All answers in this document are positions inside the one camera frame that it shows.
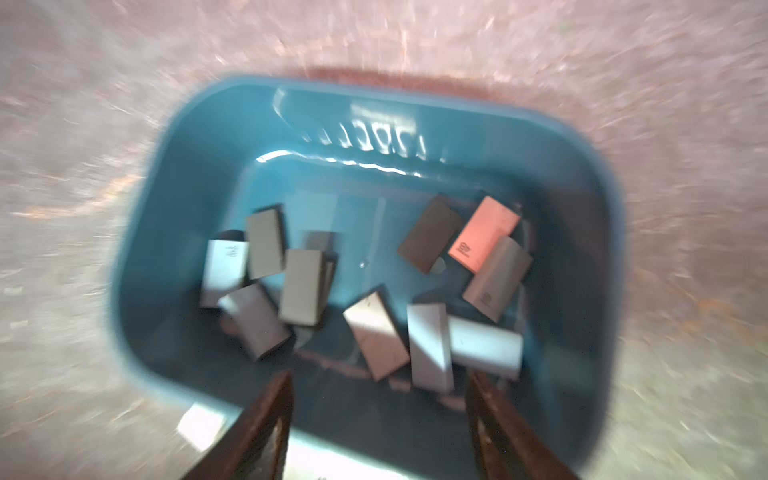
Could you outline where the grey eraser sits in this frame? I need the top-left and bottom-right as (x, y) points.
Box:
(343, 291), (410, 381)
(462, 236), (533, 323)

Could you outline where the blue eraser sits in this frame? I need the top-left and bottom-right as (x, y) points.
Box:
(407, 303), (454, 394)
(448, 316), (524, 381)
(218, 283), (292, 361)
(199, 239), (247, 308)

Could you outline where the pink eraser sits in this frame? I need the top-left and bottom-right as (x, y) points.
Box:
(448, 196), (521, 273)

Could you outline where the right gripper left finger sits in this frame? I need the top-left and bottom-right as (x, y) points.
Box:
(183, 370), (294, 480)

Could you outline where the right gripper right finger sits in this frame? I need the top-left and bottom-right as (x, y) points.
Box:
(465, 370), (579, 480)

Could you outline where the white eraser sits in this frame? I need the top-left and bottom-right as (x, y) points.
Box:
(176, 403), (227, 452)

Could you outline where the teal plastic storage box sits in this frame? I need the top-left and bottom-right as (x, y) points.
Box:
(108, 76), (626, 479)

